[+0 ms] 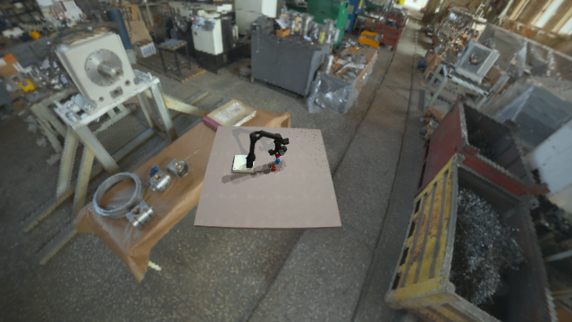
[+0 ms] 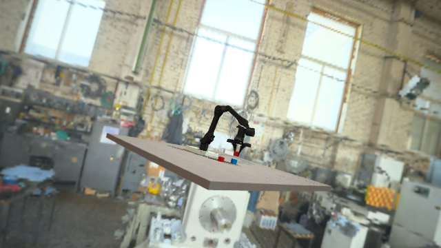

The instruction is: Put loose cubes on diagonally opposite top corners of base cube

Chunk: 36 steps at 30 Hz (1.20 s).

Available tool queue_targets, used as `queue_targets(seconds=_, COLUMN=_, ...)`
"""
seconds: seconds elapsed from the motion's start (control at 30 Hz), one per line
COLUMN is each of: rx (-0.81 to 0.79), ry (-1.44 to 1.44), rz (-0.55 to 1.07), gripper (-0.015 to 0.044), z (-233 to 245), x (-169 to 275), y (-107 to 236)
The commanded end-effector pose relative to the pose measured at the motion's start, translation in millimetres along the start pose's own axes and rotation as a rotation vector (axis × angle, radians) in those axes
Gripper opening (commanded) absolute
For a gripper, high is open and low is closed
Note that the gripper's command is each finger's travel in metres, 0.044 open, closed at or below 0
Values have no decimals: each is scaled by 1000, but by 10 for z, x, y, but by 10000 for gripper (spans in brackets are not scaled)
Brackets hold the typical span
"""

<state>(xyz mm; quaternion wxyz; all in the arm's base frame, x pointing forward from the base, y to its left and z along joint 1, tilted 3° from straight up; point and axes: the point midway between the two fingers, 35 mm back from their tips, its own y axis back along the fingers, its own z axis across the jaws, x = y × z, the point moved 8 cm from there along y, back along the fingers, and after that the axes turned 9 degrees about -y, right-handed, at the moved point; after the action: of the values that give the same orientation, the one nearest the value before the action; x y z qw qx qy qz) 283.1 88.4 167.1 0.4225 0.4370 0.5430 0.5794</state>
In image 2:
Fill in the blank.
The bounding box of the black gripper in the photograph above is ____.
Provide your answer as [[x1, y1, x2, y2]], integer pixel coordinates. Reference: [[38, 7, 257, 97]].
[[227, 134, 252, 154]]

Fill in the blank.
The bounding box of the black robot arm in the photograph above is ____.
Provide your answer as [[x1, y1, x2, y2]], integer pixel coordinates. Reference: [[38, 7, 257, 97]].
[[199, 105, 255, 152]]

